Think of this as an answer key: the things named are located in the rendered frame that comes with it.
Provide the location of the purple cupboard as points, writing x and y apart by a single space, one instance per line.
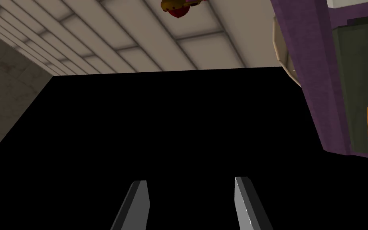
305 64

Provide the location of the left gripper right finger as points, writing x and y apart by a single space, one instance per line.
248 207

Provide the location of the beige round object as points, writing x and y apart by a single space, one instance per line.
283 54

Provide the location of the dark green cupboard door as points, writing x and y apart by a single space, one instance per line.
359 73

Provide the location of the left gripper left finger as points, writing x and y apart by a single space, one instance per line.
135 207

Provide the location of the red and yellow ceiling lamp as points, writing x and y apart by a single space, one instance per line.
178 7

